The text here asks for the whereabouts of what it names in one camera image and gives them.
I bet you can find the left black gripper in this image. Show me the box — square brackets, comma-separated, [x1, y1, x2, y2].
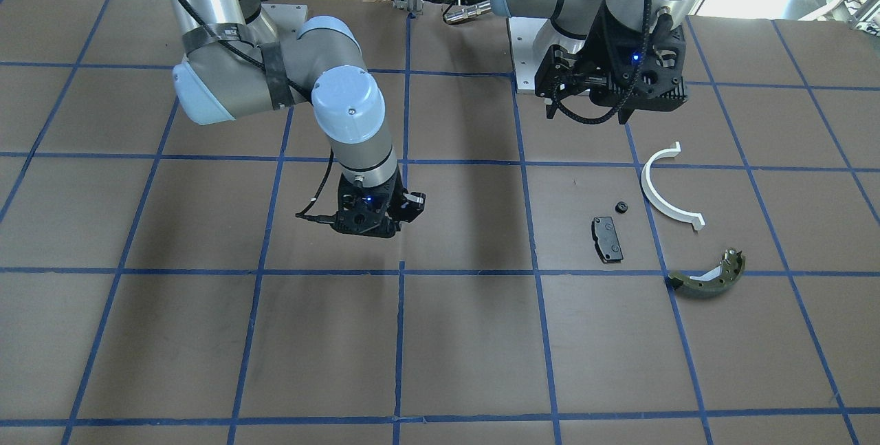
[535, 4, 689, 125]

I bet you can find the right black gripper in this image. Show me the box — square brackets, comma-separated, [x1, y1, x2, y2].
[331, 173, 426, 238]

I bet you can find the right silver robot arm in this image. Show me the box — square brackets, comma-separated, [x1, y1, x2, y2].
[173, 0, 426, 238]

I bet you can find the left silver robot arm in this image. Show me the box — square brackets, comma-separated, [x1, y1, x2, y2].
[490, 0, 697, 124]

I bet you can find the black brake pad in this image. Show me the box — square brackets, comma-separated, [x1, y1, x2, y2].
[591, 216, 624, 263]

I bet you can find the silver metal connector plug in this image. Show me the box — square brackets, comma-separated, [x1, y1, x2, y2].
[442, 0, 492, 25]

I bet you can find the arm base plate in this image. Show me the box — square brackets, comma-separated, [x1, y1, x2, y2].
[250, 3, 308, 43]
[508, 17, 585, 94]

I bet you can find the white curved plastic bracket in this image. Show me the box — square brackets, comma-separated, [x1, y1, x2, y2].
[640, 141, 706, 232]

